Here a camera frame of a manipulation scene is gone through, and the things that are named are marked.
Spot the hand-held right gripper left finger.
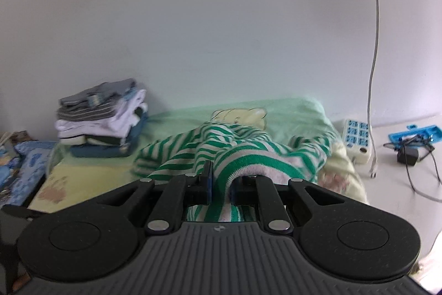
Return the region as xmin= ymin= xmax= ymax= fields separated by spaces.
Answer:
xmin=98 ymin=160 xmax=213 ymax=235

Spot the bear print blanket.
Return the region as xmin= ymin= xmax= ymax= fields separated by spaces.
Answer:
xmin=28 ymin=96 xmax=370 ymax=216

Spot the white cable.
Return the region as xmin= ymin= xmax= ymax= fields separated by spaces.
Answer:
xmin=365 ymin=0 xmax=381 ymax=179

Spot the white dark-trimmed folded garment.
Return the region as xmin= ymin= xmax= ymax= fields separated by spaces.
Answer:
xmin=59 ymin=105 xmax=149 ymax=148

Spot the white power strip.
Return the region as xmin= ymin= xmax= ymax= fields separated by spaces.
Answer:
xmin=341 ymin=118 xmax=376 ymax=165

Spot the grey patterned folded garment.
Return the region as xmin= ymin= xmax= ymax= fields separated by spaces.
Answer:
xmin=57 ymin=78 xmax=146 ymax=121

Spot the green white striped shirt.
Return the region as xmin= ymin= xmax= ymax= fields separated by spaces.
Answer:
xmin=133 ymin=120 xmax=334 ymax=223

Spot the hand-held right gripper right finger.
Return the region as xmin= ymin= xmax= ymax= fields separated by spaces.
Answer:
xmin=231 ymin=175 xmax=344 ymax=234

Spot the blue patterned side table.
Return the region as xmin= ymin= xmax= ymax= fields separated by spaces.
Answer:
xmin=0 ymin=141 xmax=57 ymax=209

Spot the stack of folded clothes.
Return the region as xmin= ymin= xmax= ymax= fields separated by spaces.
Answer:
xmin=56 ymin=89 xmax=149 ymax=141

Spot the blue folded garment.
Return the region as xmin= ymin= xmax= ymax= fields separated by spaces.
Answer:
xmin=71 ymin=112 xmax=150 ymax=158

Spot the blue plastic tray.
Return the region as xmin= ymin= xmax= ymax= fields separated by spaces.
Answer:
xmin=388 ymin=124 xmax=442 ymax=148

